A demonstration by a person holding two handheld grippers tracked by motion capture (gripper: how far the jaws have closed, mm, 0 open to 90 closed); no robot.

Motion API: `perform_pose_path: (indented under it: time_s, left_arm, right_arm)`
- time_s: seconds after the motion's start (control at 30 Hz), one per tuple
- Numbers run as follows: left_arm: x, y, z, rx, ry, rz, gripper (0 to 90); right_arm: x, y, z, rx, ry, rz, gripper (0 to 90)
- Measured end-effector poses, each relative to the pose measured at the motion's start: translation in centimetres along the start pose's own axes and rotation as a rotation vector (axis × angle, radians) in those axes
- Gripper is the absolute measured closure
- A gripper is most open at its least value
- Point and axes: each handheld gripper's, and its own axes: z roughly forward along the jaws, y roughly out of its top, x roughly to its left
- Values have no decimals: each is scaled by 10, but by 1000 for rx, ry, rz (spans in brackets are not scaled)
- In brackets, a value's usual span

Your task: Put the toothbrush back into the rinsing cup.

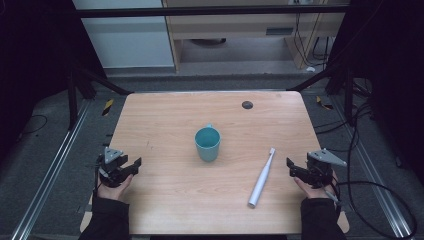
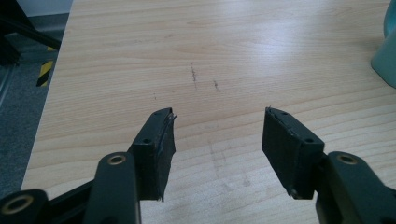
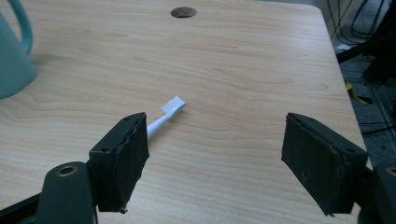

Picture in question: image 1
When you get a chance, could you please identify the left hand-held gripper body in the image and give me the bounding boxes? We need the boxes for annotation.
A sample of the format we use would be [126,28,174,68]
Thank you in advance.
[96,146,132,189]

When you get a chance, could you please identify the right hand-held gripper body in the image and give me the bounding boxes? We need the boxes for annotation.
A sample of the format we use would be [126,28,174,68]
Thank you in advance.
[305,148,348,190]

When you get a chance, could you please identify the white electric toothbrush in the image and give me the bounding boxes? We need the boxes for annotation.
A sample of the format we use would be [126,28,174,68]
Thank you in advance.
[247,147,277,210]

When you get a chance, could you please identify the teal cup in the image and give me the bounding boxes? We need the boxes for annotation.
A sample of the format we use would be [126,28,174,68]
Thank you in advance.
[194,123,222,163]

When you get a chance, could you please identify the person's right hand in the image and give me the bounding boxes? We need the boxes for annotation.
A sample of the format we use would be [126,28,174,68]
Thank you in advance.
[293,172,340,200]

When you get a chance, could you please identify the person's left hand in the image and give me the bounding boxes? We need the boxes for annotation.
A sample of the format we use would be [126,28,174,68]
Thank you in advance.
[96,173,135,202]

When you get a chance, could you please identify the yellow black tape strip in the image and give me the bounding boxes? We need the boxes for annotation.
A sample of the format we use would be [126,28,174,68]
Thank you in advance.
[101,98,115,117]
[315,95,335,111]

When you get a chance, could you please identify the white cabinet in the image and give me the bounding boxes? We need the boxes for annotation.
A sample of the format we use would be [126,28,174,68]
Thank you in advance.
[71,0,176,70]

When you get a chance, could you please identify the black curtain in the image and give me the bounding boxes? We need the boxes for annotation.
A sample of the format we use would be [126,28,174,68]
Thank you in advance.
[0,0,108,164]
[324,0,424,186]

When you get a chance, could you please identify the light wooden desk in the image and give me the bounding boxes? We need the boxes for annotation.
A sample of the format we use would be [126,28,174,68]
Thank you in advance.
[161,0,351,73]

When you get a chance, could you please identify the black floor cables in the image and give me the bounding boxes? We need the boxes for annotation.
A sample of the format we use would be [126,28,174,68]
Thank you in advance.
[313,99,374,154]

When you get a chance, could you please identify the aluminium floor rail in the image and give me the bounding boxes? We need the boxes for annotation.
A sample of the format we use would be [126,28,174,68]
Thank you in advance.
[329,95,415,240]
[9,99,92,240]

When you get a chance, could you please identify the black frame stand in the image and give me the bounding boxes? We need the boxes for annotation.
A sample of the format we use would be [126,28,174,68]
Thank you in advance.
[65,61,135,132]
[286,61,356,128]

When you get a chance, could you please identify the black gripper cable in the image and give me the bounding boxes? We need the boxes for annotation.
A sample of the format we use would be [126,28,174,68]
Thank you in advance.
[323,126,418,240]

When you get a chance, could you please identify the thin black floor cable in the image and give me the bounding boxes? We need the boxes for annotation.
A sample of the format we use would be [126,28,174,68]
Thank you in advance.
[18,114,49,138]

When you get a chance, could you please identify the bundle of hanging black cables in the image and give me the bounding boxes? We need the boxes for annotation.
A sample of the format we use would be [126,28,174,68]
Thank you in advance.
[292,12,336,69]

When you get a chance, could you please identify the black horizontal frame bar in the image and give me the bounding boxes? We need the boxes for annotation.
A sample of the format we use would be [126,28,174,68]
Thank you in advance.
[74,4,350,19]

